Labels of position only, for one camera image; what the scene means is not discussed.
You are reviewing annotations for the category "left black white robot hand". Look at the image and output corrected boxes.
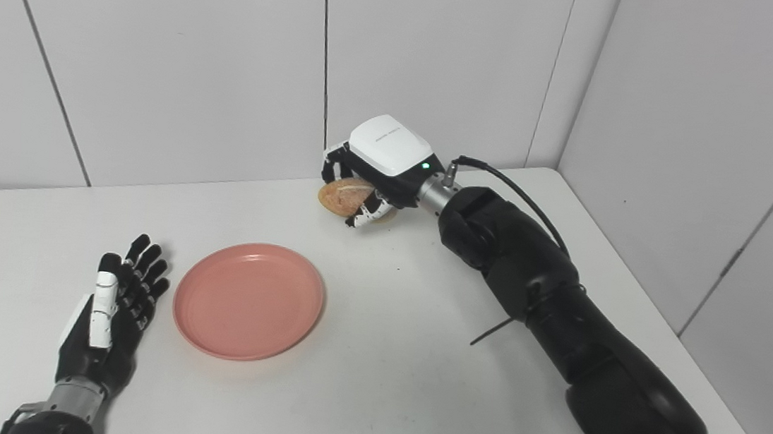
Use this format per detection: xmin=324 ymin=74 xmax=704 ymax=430
xmin=52 ymin=227 xmax=176 ymax=405

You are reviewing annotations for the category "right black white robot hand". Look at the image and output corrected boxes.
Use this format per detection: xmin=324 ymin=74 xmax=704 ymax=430
xmin=316 ymin=109 xmax=450 ymax=237

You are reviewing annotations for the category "golden bread roll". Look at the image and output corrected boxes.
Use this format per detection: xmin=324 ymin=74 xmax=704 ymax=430
xmin=316 ymin=174 xmax=401 ymax=227

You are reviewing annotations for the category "pink round plate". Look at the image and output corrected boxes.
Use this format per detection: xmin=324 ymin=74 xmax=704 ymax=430
xmin=168 ymin=236 xmax=330 ymax=369

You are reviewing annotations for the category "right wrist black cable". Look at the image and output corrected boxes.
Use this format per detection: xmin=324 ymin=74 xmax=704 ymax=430
xmin=435 ymin=154 xmax=580 ymax=260

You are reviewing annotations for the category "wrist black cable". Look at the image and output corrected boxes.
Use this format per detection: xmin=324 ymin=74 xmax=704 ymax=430
xmin=435 ymin=154 xmax=580 ymax=260
xmin=1 ymin=402 xmax=47 ymax=434

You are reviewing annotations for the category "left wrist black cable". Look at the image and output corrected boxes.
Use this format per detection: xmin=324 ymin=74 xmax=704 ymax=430
xmin=1 ymin=402 xmax=47 ymax=434

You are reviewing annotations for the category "black cable tie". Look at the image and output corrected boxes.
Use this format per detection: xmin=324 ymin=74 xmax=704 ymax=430
xmin=470 ymin=313 xmax=516 ymax=350

